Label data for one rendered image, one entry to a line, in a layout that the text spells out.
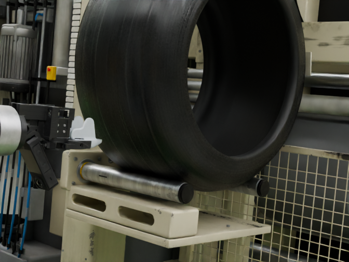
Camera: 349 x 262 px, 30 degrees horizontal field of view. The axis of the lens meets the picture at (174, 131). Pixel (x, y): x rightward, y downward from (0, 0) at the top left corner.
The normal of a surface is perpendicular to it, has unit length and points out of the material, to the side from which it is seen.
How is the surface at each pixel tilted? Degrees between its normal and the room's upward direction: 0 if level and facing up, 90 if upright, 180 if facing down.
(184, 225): 90
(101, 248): 90
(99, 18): 75
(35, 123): 91
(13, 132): 89
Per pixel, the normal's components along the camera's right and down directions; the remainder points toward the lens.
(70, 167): 0.72, 0.10
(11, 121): 0.67, -0.36
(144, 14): -0.42, -0.28
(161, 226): -0.69, -0.02
